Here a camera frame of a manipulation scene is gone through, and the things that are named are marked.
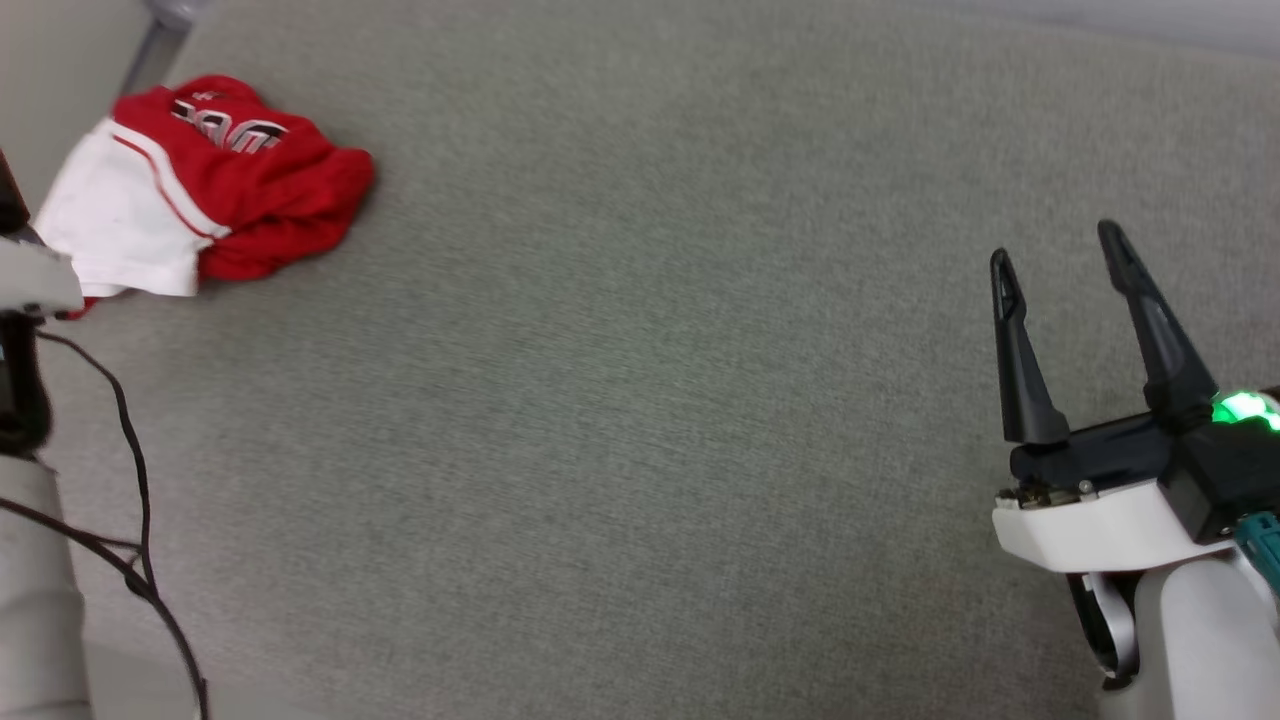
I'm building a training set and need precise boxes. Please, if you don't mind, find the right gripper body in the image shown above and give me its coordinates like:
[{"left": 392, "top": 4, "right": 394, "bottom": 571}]
[{"left": 992, "top": 390, "right": 1280, "bottom": 573}]

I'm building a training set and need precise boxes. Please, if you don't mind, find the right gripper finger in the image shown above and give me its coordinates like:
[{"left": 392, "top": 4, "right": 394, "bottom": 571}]
[
  {"left": 990, "top": 248, "right": 1071, "bottom": 447},
  {"left": 1097, "top": 220, "right": 1219, "bottom": 433}
]

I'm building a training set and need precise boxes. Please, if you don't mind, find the red white Bulls jersey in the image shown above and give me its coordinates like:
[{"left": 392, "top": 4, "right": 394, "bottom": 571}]
[{"left": 32, "top": 75, "right": 377, "bottom": 321}]

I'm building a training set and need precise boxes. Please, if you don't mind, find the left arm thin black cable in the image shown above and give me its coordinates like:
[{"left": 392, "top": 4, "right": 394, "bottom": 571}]
[
  {"left": 0, "top": 497, "right": 209, "bottom": 720},
  {"left": 35, "top": 328, "right": 153, "bottom": 601}
]

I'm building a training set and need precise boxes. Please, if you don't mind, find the grey metal pipe frame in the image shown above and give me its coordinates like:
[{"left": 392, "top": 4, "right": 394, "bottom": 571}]
[{"left": 115, "top": 0, "right": 213, "bottom": 101}]

